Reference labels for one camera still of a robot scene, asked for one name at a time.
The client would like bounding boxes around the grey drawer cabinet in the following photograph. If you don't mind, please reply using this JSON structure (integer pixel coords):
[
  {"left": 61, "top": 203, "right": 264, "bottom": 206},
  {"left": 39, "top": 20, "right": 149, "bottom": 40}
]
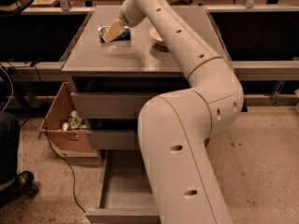
[{"left": 61, "top": 5, "right": 235, "bottom": 161}]

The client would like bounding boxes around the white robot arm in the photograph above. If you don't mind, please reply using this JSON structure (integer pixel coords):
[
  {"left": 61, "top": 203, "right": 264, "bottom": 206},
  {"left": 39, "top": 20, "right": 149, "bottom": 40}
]
[{"left": 104, "top": 0, "right": 244, "bottom": 224}]

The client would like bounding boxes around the grey middle drawer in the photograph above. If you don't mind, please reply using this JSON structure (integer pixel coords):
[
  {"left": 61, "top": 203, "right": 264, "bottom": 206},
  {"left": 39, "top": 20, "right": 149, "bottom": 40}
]
[{"left": 87, "top": 130, "right": 139, "bottom": 150}]

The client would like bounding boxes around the crushed redbull can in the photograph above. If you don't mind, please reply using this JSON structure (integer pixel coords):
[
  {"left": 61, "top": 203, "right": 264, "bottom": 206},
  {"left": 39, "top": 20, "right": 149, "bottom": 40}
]
[{"left": 98, "top": 26, "right": 131, "bottom": 43}]

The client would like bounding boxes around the grey open bottom drawer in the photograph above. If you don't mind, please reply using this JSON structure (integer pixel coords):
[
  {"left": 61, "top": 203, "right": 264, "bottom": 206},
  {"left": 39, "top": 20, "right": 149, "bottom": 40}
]
[{"left": 86, "top": 150, "right": 161, "bottom": 224}]

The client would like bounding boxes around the crumpled trash in box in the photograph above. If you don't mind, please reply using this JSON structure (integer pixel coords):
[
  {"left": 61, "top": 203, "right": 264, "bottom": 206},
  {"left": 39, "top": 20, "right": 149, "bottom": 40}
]
[{"left": 62, "top": 110, "right": 87, "bottom": 131}]

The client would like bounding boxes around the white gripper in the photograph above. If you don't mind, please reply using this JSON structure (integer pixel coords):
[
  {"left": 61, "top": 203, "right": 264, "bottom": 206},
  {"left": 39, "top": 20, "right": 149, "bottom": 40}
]
[{"left": 103, "top": 0, "right": 146, "bottom": 43}]

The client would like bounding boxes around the grey top drawer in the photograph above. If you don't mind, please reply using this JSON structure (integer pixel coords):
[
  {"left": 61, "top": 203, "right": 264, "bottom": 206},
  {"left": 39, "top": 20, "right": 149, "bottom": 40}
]
[{"left": 71, "top": 92, "right": 155, "bottom": 119}]

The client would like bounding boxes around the dark trouser leg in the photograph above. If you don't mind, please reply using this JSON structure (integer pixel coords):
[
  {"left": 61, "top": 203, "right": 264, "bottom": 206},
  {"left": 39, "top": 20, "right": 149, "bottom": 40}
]
[{"left": 0, "top": 111, "right": 20, "bottom": 185}]

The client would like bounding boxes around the cardboard box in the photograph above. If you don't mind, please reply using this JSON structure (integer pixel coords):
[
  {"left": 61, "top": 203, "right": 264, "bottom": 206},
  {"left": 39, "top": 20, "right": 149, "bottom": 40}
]
[{"left": 39, "top": 82, "right": 93, "bottom": 154}]

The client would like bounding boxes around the black floor cable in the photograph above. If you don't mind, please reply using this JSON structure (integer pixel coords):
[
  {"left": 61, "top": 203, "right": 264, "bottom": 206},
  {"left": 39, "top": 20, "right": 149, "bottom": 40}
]
[{"left": 31, "top": 63, "right": 87, "bottom": 214}]

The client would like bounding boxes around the white paper bowl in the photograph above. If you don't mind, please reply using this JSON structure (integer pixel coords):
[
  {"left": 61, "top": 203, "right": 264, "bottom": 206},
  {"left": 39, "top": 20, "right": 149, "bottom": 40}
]
[{"left": 149, "top": 27, "right": 164, "bottom": 47}]

